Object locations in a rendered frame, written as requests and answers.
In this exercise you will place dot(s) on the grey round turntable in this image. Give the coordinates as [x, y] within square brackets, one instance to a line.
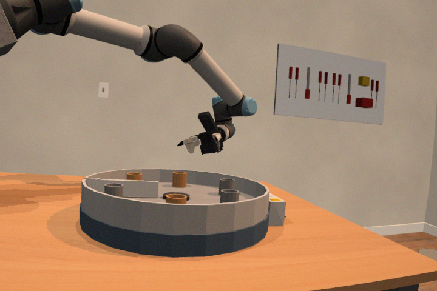
[196, 229]

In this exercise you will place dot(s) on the bronze bushing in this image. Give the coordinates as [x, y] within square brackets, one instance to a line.
[179, 179]
[176, 199]
[134, 176]

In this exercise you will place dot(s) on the grey metal sleeve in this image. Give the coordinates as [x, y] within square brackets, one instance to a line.
[228, 195]
[226, 184]
[115, 191]

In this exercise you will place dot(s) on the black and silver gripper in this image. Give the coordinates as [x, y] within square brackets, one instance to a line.
[211, 141]

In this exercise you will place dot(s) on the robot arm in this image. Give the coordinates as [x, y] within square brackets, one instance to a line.
[61, 17]

